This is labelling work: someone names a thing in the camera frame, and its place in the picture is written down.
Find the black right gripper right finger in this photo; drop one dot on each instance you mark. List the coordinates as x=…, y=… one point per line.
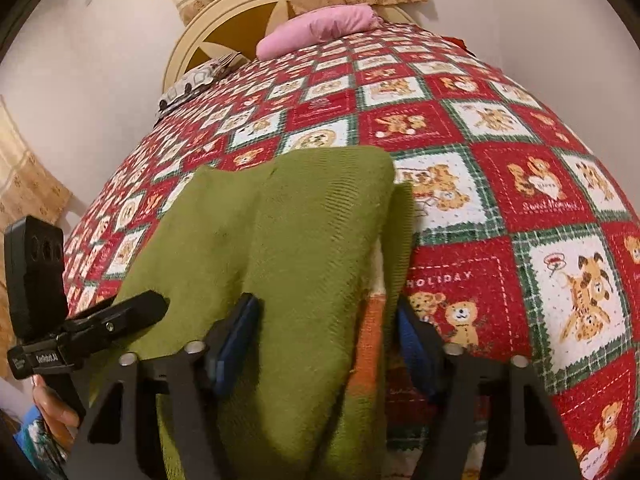
x=421, y=349

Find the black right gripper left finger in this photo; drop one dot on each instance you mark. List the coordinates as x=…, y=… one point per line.
x=228, y=342

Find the green knitted sweater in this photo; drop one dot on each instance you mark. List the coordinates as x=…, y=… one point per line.
x=322, y=237

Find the person's left hand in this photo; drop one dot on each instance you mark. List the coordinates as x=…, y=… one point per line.
x=62, y=421

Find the red patchwork bear bedspread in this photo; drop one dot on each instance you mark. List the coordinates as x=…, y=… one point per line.
x=524, y=241

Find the beige side curtain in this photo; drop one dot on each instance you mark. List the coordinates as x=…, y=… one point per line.
x=25, y=199

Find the grey patterned pillow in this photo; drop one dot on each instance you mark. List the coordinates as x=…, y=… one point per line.
x=192, y=83

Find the cream wooden headboard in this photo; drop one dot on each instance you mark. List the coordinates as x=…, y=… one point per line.
x=222, y=27

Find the pink pillow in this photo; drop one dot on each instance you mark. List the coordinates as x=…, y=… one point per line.
x=318, y=27

